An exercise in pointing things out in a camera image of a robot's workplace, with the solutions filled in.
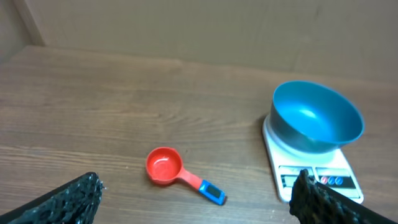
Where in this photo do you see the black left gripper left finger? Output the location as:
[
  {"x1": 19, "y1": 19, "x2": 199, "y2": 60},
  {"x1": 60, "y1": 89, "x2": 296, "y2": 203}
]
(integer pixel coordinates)
[{"x1": 1, "y1": 172, "x2": 104, "y2": 224}]

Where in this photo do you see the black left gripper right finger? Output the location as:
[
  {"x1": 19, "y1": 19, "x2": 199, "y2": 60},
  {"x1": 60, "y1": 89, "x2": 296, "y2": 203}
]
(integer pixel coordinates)
[{"x1": 289, "y1": 169, "x2": 397, "y2": 224}]

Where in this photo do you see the red measuring scoop blue handle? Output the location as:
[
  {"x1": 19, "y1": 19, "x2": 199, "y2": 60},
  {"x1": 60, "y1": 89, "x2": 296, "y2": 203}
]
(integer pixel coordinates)
[{"x1": 146, "y1": 147, "x2": 228, "y2": 206}]

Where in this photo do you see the white kitchen scale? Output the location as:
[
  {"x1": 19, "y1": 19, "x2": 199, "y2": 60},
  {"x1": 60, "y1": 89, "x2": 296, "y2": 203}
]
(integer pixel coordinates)
[{"x1": 262, "y1": 116, "x2": 364, "y2": 203}]

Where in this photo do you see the blue bowl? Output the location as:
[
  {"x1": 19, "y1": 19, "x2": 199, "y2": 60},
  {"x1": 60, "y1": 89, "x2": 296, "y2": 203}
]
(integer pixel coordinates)
[{"x1": 269, "y1": 80, "x2": 365, "y2": 154}]

